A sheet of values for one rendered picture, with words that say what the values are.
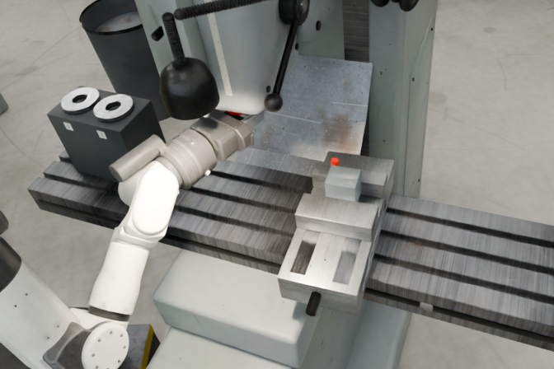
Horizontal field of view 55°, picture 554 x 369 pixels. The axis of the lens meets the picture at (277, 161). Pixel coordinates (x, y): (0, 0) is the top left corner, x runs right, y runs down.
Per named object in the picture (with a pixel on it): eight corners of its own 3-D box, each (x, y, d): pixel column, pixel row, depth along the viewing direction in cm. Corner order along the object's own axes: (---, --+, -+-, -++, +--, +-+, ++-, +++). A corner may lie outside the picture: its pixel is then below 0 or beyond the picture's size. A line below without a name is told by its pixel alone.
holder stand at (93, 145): (144, 191, 127) (117, 128, 113) (76, 171, 135) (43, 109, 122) (172, 158, 134) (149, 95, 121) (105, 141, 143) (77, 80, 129)
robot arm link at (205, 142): (250, 118, 94) (201, 156, 88) (257, 157, 100) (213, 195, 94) (202, 95, 100) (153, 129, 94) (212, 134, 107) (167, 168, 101)
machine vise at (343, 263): (358, 317, 96) (356, 282, 89) (280, 298, 101) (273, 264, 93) (393, 181, 119) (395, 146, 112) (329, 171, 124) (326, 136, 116)
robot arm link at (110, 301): (164, 255, 88) (129, 376, 83) (125, 246, 94) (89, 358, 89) (115, 240, 80) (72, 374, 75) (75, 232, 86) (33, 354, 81)
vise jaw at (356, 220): (372, 242, 99) (372, 229, 96) (296, 227, 104) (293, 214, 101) (378, 218, 103) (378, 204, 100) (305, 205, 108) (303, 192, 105)
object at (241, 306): (302, 371, 110) (296, 344, 102) (161, 324, 123) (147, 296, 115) (366, 200, 142) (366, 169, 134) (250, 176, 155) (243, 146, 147)
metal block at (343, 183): (355, 209, 103) (354, 188, 99) (326, 203, 105) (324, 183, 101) (361, 190, 107) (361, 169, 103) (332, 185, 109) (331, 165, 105)
